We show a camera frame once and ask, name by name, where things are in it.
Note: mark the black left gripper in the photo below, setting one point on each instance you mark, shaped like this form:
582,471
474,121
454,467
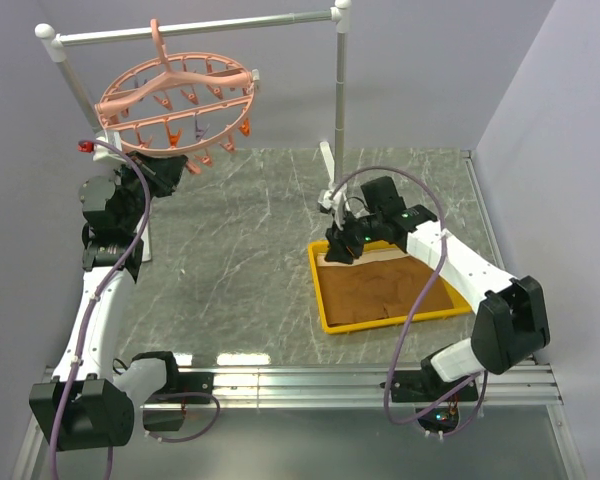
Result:
162,172

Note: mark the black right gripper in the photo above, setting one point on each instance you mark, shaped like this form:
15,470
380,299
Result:
338,240

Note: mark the brown underwear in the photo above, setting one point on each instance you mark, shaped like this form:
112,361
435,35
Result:
380,290

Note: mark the pink round clip hanger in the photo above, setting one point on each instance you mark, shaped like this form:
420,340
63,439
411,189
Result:
178,88

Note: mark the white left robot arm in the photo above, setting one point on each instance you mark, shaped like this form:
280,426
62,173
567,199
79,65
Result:
86,405

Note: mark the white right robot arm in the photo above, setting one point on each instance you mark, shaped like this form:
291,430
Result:
510,314

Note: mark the pink clothes peg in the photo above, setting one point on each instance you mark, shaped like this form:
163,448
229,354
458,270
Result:
195,163

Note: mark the purple clothes peg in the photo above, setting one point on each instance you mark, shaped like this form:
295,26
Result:
199,131

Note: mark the orange rim clothes peg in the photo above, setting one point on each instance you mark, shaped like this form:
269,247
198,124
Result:
245,128

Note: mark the yellow plastic tray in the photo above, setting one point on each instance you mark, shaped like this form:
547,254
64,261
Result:
330,320

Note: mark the white metal drying rack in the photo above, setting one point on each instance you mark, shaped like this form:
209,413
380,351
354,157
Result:
339,14

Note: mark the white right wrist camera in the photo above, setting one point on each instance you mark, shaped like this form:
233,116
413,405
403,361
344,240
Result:
333,201

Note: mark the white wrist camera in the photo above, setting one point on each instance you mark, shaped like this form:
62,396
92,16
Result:
333,201
105,149

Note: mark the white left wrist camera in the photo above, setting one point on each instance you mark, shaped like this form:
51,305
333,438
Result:
105,149

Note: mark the aluminium rail frame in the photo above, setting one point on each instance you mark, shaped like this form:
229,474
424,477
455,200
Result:
229,291

